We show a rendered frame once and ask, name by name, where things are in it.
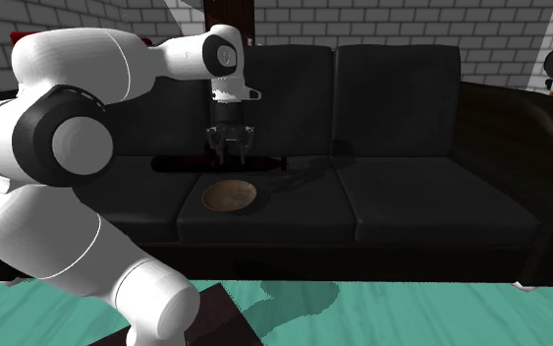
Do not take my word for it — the red block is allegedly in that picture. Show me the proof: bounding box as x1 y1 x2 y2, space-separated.
9 29 37 47

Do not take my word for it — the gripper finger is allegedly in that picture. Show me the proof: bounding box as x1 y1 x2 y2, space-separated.
206 131 228 165
236 131 255 165

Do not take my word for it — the dark robot stand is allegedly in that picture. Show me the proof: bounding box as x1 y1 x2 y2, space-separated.
87 281 264 346

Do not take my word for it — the black leather sofa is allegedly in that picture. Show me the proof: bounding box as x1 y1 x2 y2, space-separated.
0 43 553 293

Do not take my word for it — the dark wooden door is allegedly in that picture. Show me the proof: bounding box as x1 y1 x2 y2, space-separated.
203 0 257 47

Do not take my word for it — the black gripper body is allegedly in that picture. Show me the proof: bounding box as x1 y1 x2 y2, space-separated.
206 99 255 142

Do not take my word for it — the brown wooden bowl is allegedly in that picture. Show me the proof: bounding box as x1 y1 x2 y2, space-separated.
200 179 258 213

